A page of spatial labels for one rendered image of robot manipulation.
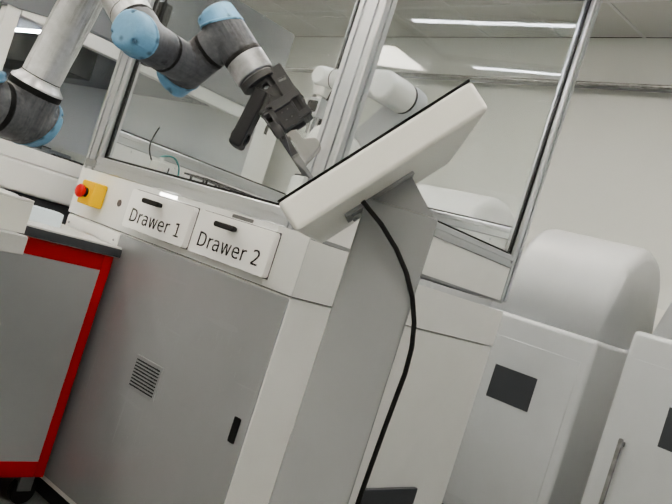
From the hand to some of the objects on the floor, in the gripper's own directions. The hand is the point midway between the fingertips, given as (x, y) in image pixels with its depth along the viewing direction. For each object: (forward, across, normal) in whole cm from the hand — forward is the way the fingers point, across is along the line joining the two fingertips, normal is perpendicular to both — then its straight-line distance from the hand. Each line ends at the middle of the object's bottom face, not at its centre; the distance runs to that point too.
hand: (304, 174), depth 145 cm
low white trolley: (-5, +67, +139) cm, 154 cm away
